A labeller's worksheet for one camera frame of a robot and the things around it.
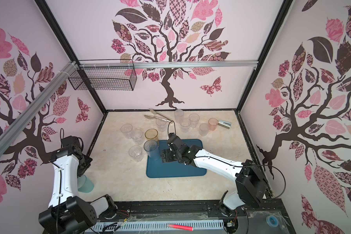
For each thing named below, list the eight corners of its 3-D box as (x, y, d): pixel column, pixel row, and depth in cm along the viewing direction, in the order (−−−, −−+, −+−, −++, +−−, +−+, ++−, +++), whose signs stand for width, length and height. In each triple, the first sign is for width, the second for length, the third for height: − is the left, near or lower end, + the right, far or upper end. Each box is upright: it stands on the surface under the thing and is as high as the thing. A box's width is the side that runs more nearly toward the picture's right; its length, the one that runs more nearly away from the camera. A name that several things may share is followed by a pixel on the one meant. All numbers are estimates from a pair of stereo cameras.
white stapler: (217, 127, 112) (218, 124, 109) (217, 122, 115) (218, 119, 113) (229, 129, 110) (231, 127, 107) (230, 124, 114) (231, 121, 111)
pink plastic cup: (208, 131, 108) (209, 125, 103) (206, 123, 113) (208, 118, 108) (217, 131, 108) (219, 125, 103) (215, 123, 113) (217, 118, 108)
